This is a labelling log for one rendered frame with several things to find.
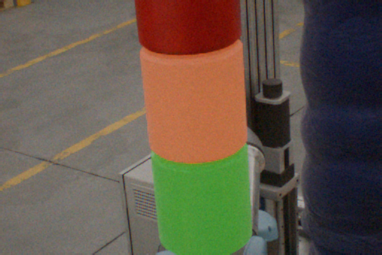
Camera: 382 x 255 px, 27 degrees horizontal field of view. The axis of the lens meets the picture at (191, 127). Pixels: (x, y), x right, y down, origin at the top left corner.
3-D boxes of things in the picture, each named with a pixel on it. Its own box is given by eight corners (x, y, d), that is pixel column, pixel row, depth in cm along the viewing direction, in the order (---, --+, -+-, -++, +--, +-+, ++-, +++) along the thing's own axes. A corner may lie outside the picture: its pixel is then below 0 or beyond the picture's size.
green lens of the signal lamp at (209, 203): (211, 272, 40) (204, 177, 38) (140, 242, 43) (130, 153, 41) (271, 229, 43) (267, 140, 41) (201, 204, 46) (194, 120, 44)
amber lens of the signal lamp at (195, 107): (204, 174, 38) (195, 67, 35) (129, 150, 41) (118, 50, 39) (267, 136, 41) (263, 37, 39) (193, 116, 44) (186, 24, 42)
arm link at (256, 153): (269, 148, 199) (267, 291, 159) (225, 148, 200) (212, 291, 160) (268, 108, 192) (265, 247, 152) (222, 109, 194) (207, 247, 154)
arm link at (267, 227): (279, 269, 220) (277, 227, 215) (230, 269, 222) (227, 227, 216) (279, 246, 231) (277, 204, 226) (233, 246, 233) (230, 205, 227)
